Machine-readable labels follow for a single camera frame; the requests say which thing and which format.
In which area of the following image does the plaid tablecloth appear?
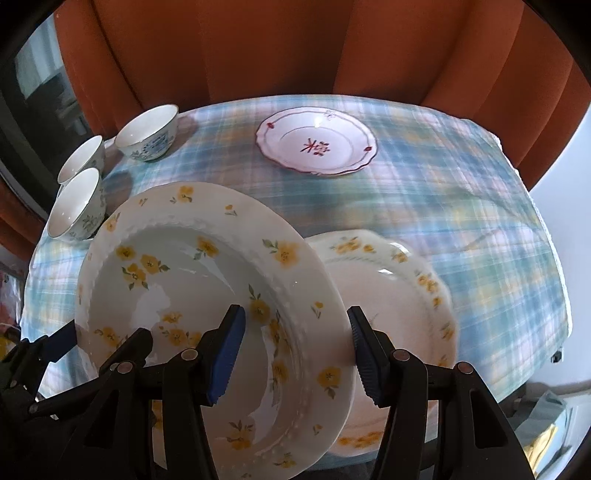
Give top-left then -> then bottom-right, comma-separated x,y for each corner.
19,95 -> 573,462

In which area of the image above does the glass window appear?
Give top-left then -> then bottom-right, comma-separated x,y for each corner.
0,16 -> 95,217

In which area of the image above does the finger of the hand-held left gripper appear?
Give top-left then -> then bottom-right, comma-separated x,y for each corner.
27,383 -> 100,418
17,319 -> 78,370

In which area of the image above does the red-patterned white plate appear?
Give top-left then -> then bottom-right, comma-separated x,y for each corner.
255,107 -> 379,177

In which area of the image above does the red plastic bag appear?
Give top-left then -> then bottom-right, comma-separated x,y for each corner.
0,270 -> 24,328

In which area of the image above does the yellow cloth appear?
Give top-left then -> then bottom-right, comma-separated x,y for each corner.
526,422 -> 566,472

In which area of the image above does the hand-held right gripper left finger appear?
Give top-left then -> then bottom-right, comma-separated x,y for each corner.
60,305 -> 247,480

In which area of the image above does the deep yellow-flower plate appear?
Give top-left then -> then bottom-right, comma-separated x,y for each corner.
74,181 -> 357,469

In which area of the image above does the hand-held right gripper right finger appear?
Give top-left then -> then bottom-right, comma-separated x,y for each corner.
346,305 -> 527,480

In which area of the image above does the orange curtain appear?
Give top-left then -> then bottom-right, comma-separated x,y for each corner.
54,0 -> 591,190

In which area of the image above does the scalloped yellow-flower plate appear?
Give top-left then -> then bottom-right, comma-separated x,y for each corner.
305,228 -> 459,459

